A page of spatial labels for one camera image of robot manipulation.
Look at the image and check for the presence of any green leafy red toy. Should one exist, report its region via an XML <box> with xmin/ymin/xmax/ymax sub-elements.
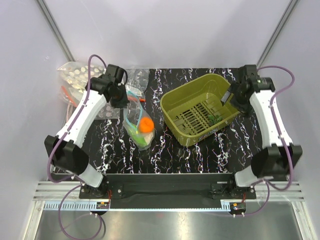
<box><xmin>208</xmin><ymin>114</ymin><xmax>223</xmax><ymax>126</ymax></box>

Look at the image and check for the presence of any clear blue-zipper bag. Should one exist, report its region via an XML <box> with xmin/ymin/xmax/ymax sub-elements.
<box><xmin>122</xmin><ymin>91</ymin><xmax>155</xmax><ymax>151</ymax></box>

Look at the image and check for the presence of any orange carrot toy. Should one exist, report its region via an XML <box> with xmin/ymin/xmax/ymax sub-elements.
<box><xmin>138</xmin><ymin>116</ymin><xmax>155</xmax><ymax>133</ymax></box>

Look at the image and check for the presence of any white cauliflower toy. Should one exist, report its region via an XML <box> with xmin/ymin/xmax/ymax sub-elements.
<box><xmin>141</xmin><ymin>132</ymin><xmax>154</xmax><ymax>146</ymax></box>

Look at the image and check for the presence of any green vegetable toy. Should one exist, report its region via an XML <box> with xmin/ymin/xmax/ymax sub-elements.
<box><xmin>129</xmin><ymin>125</ymin><xmax>147</xmax><ymax>147</ymax></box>

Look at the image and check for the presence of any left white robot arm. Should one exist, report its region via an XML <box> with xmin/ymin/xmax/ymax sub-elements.
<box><xmin>44</xmin><ymin>74</ymin><xmax>128</xmax><ymax>198</ymax></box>

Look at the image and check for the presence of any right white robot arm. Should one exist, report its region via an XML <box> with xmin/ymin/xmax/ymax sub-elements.
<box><xmin>220</xmin><ymin>76</ymin><xmax>303</xmax><ymax>199</ymax></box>

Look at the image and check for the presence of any clear orange-zipper bag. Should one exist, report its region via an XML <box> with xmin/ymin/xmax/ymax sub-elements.
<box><xmin>94</xmin><ymin>68</ymin><xmax>151</xmax><ymax>120</ymax></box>

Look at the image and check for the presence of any bag of white discs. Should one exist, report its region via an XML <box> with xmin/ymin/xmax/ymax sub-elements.
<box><xmin>57</xmin><ymin>61</ymin><xmax>106</xmax><ymax>93</ymax></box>

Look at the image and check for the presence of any clear red-zipper bag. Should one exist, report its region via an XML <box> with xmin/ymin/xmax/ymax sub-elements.
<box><xmin>59</xmin><ymin>83</ymin><xmax>84</xmax><ymax>108</ymax></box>

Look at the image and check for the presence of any olive green plastic bin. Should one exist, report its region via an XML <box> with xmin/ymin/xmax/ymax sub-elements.
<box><xmin>160</xmin><ymin>73</ymin><xmax>240</xmax><ymax>147</ymax></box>

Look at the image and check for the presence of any black marble pattern mat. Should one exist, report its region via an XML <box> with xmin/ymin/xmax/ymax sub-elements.
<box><xmin>82</xmin><ymin>68</ymin><xmax>262</xmax><ymax>174</ymax></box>

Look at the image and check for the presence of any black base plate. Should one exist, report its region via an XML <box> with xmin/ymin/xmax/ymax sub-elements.
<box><xmin>79</xmin><ymin>173</ymin><xmax>257</xmax><ymax>211</ymax></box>

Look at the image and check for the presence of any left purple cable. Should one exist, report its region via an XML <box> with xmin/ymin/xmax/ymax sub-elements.
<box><xmin>46</xmin><ymin>54</ymin><xmax>111</xmax><ymax>240</ymax></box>

